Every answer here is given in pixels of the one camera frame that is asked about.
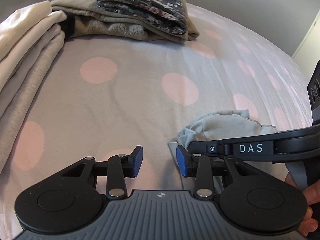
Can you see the pink polka dot bed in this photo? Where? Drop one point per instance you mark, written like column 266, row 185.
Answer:
column 125, row 105

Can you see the dark floral folded garment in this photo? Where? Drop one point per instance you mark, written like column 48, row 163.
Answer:
column 140, row 2

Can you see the cream door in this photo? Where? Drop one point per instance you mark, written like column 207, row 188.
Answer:
column 310, row 40

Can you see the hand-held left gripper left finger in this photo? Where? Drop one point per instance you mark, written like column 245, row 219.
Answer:
column 138, row 161

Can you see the pale grey fleece folded garment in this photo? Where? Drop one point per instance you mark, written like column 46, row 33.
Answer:
column 22, row 110

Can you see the person's right hand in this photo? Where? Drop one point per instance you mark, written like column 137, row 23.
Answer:
column 313, row 197

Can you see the black cloth item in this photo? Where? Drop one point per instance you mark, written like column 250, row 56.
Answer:
column 67, row 27

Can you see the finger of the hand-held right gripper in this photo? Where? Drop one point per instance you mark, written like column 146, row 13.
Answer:
column 225, row 148

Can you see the cream fleece folded garment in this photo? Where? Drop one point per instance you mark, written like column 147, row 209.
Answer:
column 22, row 30

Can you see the beige folded garment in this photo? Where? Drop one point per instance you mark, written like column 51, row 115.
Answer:
column 112, row 23

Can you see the light blue garment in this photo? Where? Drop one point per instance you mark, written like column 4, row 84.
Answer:
column 225, row 127

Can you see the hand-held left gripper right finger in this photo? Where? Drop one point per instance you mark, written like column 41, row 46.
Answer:
column 181, row 161

